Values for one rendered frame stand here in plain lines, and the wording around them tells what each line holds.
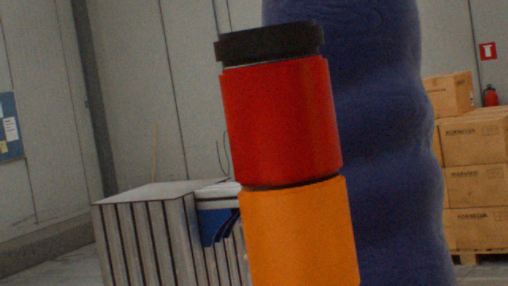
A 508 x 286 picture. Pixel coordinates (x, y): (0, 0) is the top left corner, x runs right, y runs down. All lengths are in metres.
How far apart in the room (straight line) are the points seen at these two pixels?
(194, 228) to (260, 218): 1.79
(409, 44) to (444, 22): 10.54
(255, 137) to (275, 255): 0.05
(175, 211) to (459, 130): 7.09
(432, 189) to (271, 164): 1.00
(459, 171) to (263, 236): 8.79
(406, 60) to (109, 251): 1.13
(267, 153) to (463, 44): 11.47
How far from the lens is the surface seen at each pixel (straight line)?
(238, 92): 0.42
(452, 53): 11.93
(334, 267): 0.43
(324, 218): 0.43
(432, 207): 1.42
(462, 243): 9.37
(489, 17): 11.77
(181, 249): 2.18
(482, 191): 9.18
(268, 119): 0.42
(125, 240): 2.27
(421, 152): 1.40
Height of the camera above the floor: 2.33
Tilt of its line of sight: 6 degrees down
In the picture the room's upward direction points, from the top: 9 degrees counter-clockwise
